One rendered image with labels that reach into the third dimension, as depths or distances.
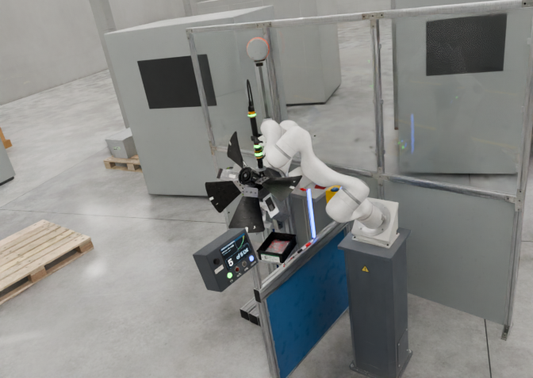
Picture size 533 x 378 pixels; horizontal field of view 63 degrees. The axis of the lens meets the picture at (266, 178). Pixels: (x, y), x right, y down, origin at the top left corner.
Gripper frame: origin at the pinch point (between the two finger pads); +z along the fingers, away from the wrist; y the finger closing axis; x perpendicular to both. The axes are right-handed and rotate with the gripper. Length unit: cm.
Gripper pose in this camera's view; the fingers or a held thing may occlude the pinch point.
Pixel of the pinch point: (255, 137)
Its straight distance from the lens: 264.0
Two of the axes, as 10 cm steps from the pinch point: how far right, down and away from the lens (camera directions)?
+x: -1.3, -9.0, -4.1
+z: -7.6, -1.7, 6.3
